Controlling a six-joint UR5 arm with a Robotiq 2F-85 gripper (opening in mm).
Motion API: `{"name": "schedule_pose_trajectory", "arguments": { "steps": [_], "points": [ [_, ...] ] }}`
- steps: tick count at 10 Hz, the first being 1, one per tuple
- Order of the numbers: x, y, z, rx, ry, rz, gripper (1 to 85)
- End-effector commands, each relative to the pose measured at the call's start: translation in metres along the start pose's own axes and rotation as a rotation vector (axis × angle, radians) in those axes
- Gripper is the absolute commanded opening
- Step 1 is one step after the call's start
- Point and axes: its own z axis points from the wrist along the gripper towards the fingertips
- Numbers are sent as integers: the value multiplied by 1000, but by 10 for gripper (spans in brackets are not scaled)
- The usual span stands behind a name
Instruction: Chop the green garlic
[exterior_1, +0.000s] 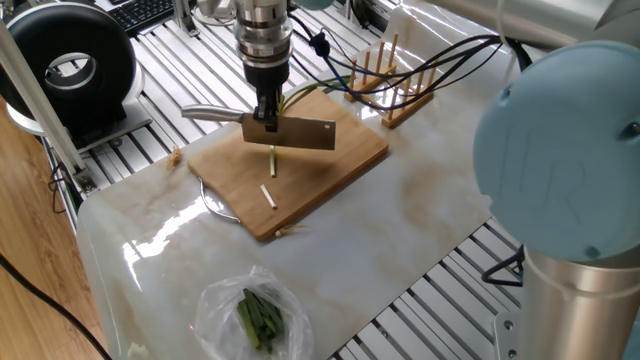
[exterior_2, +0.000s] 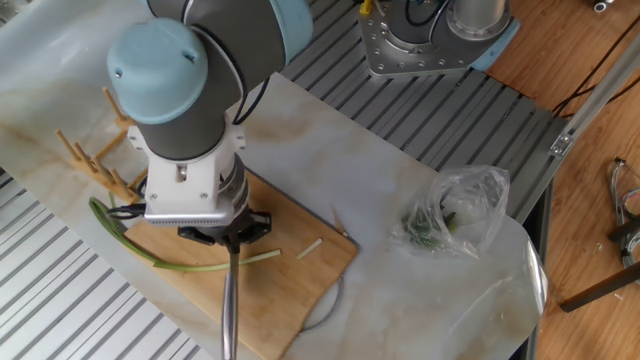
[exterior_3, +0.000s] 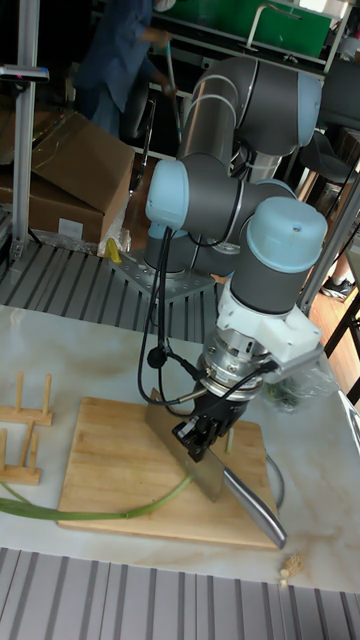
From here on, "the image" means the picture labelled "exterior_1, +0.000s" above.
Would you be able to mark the black keyboard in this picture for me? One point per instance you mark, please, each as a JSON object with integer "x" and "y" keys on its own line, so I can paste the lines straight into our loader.
{"x": 142, "y": 12}

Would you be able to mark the wooden peg dish rack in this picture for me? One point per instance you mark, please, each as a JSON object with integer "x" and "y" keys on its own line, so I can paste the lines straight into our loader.
{"x": 400, "y": 114}

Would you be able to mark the aluminium frame post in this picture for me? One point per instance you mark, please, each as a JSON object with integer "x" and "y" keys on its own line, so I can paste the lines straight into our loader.
{"x": 45, "y": 110}
{"x": 186, "y": 17}

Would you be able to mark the steel cleaver knife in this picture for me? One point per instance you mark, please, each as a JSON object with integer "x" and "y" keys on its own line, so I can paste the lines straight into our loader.
{"x": 300, "y": 135}

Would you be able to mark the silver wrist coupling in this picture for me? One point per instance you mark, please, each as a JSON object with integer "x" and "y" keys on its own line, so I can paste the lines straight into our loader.
{"x": 262, "y": 35}

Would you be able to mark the clear plastic bag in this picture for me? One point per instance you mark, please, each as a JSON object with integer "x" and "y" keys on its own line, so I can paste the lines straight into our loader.
{"x": 215, "y": 310}

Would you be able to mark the green garlic stalk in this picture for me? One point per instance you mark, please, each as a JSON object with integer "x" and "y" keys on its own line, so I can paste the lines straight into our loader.
{"x": 272, "y": 165}

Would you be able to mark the cut garlic root end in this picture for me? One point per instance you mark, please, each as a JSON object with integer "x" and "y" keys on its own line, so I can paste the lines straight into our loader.
{"x": 173, "y": 157}
{"x": 287, "y": 231}

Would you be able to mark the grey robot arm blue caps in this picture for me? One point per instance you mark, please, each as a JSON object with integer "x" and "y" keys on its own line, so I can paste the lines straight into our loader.
{"x": 560, "y": 150}

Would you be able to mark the chopped green garlic leaves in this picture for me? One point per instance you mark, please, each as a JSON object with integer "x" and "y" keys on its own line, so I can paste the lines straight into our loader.
{"x": 255, "y": 315}

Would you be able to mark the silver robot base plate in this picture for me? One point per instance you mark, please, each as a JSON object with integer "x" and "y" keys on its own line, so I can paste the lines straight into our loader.
{"x": 505, "y": 335}

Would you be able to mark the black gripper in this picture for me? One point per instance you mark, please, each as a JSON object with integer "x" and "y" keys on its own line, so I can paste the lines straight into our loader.
{"x": 267, "y": 80}

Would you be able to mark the cut garlic stem piece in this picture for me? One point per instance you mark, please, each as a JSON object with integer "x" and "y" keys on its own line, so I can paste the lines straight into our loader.
{"x": 269, "y": 197}

